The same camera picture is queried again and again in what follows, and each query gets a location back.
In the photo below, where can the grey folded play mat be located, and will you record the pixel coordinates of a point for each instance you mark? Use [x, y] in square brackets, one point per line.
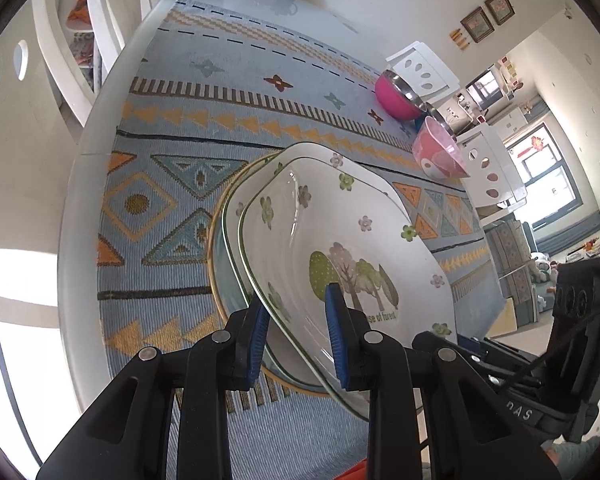
[512, 270]

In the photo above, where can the window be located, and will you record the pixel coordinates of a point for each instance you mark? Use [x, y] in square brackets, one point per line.
[545, 170]

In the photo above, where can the large tree print plate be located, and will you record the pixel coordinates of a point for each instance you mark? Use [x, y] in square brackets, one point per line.
[330, 220]

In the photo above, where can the person's right forearm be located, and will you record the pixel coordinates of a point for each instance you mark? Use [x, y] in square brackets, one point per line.
[577, 460]

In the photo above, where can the shelf with orange things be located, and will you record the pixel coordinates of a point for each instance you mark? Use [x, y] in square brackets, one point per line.
[80, 15]

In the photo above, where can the dark screen appliance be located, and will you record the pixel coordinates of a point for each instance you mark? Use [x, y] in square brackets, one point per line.
[482, 89]

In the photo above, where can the pink plastic bowl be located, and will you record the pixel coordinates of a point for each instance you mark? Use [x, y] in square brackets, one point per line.
[435, 155]

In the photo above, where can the magenta steel bowl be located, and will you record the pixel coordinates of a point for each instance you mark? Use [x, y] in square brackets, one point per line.
[395, 97]

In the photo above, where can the patterned woven table mat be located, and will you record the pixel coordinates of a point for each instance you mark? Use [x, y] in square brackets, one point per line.
[180, 110]

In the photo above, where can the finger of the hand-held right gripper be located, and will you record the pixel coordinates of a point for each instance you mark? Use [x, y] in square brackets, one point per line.
[427, 340]
[505, 360]

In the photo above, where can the blue leaf gold-rimmed plate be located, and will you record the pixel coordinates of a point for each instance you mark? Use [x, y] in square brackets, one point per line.
[222, 280]

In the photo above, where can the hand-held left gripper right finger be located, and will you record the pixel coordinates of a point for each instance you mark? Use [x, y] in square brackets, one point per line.
[337, 340]

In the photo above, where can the small framed picture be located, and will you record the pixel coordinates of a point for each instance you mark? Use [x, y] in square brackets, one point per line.
[502, 6]
[477, 25]

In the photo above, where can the white chair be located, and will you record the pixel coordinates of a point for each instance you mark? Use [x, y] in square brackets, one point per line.
[490, 160]
[115, 15]
[425, 67]
[45, 50]

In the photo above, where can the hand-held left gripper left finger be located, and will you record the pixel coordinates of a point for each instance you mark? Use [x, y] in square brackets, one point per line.
[252, 345]

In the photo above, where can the small green flower plate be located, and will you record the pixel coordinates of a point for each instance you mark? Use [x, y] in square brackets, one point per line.
[300, 151]

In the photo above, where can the orange wall ornaments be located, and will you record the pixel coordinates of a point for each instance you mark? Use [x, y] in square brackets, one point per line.
[460, 39]

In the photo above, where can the blue steel bowl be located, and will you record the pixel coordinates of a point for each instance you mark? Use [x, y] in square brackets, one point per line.
[437, 112]

